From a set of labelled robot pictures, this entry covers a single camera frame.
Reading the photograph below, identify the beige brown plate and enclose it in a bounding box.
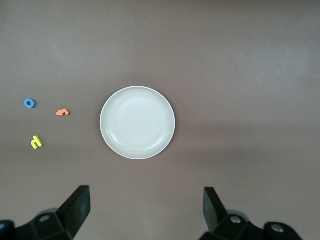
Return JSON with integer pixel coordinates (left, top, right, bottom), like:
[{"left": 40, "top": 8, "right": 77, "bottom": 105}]
[{"left": 99, "top": 85, "right": 176, "bottom": 160}]

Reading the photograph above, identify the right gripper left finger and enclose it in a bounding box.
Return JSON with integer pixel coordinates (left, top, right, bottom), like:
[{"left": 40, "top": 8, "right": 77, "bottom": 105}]
[{"left": 14, "top": 185, "right": 91, "bottom": 240}]

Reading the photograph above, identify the yellow foam letter h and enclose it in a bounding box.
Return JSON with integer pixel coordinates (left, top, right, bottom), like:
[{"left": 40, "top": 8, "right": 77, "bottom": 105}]
[{"left": 30, "top": 135, "right": 44, "bottom": 150}]

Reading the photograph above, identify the blue foam letter o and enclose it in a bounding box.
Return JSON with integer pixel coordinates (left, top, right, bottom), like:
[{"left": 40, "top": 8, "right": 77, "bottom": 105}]
[{"left": 23, "top": 98, "right": 37, "bottom": 109}]

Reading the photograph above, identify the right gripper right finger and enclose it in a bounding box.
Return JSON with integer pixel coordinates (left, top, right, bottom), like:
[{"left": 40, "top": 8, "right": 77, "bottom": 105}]
[{"left": 199, "top": 186, "right": 266, "bottom": 240}]

